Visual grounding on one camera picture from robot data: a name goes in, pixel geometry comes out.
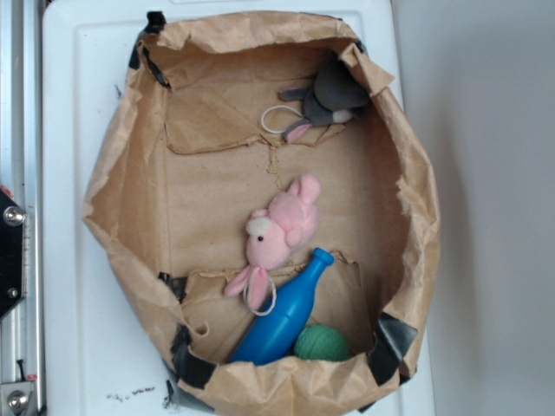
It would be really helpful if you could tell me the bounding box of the gray plush animal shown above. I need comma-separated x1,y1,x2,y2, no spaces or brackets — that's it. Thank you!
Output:
260,54,370,144

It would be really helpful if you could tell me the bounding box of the pink plush bunny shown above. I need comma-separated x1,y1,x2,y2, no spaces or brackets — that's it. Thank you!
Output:
224,174,321,316

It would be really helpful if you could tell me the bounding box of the brown paper bag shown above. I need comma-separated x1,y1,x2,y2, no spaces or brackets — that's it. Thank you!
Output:
83,11,441,415

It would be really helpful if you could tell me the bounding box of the blue plastic bottle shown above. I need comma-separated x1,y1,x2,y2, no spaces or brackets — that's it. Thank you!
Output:
228,248,335,366

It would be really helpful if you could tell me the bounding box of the green ball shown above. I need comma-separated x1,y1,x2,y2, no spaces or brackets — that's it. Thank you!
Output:
293,325,349,361

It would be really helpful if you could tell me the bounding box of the white plastic tray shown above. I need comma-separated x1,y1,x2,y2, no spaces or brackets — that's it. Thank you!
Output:
42,0,437,416

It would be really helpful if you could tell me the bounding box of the aluminum frame rail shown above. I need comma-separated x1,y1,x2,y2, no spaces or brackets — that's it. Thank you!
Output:
1,1,46,415

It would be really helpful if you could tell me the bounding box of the black metal bracket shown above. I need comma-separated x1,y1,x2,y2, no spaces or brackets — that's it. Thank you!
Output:
0,185,25,319

